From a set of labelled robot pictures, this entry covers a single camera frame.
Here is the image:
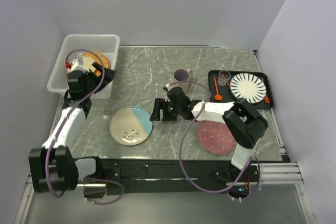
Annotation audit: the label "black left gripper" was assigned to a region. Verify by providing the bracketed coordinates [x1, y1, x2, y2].
[83, 62, 116, 97]

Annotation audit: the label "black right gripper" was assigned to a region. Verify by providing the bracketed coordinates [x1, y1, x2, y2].
[150, 98, 182, 121]

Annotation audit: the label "beige pink branch plate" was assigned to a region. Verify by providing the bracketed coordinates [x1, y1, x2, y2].
[102, 55, 111, 69]

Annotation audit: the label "wooden bamboo tray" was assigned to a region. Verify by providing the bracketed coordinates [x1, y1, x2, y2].
[81, 51, 104, 77]

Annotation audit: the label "beige blue large plate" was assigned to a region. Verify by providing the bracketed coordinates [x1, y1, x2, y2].
[109, 106, 153, 146]

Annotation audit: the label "pink scalloped plate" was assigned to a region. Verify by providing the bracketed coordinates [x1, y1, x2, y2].
[197, 121, 236, 154]

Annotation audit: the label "small beige black-stroke plate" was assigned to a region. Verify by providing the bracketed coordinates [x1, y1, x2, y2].
[77, 53, 100, 75]

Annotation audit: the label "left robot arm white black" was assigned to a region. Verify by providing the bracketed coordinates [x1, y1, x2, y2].
[28, 62, 115, 197]

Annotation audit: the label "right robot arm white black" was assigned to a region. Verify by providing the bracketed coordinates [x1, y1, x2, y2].
[150, 87, 268, 181]

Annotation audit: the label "translucent white plastic bin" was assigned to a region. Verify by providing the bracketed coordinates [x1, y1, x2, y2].
[47, 34, 120, 97]

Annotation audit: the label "pink beige mug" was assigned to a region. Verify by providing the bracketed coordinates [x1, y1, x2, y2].
[173, 69, 192, 93]

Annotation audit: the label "orange chopsticks on tray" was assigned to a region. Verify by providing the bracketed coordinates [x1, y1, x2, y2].
[214, 76, 223, 101]

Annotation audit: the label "black serving tray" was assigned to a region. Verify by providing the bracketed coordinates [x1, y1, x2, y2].
[208, 70, 274, 110]

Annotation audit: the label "small clear glass cup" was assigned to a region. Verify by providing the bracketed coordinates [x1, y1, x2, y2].
[217, 70, 231, 86]

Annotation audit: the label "white blue striped plate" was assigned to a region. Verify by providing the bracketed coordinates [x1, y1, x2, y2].
[229, 73, 267, 104]

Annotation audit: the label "orange utensil on tray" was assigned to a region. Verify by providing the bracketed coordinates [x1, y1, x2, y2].
[264, 78, 271, 104]

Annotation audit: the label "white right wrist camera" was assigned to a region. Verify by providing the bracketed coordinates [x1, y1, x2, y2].
[163, 83, 173, 92]

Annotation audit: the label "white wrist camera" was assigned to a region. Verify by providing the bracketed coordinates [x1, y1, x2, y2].
[65, 57, 87, 74]
[163, 83, 173, 92]

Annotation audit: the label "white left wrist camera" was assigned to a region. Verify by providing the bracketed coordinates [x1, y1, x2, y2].
[65, 57, 87, 74]

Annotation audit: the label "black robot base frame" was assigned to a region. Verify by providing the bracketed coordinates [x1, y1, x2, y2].
[72, 156, 266, 199]

